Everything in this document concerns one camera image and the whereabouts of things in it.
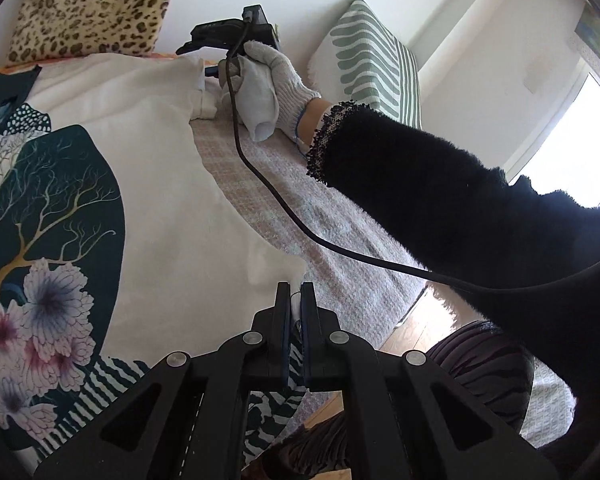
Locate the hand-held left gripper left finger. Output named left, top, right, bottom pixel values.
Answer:
left=32, top=282, right=291, bottom=480

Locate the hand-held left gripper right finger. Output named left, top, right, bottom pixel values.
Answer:
left=302, top=282, right=561, bottom=480

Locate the white and teal printed shirt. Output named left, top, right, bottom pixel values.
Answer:
left=0, top=52, right=306, bottom=476

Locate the person's right forearm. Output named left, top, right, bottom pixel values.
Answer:
left=295, top=97, right=600, bottom=480

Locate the person's right hand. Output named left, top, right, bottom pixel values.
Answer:
left=220, top=40, right=322, bottom=143

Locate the small white cloth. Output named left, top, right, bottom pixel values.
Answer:
left=225, top=57, right=282, bottom=142

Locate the pink plaid blanket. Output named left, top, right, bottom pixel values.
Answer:
left=187, top=110, right=428, bottom=401

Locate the green striped white pillow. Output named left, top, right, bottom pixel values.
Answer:
left=307, top=0, right=423, bottom=128

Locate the leopard print cushion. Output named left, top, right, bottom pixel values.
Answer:
left=7, top=0, right=186, bottom=63

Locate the orange bed sheet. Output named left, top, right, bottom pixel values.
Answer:
left=0, top=51, right=181, bottom=75

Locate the white floor mat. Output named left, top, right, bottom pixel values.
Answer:
left=519, top=359, right=579, bottom=449

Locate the window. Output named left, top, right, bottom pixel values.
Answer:
left=507, top=55, right=600, bottom=207

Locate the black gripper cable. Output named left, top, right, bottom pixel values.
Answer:
left=227, top=7, right=600, bottom=296

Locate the framed wall picture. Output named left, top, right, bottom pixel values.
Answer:
left=574, top=2, right=600, bottom=63

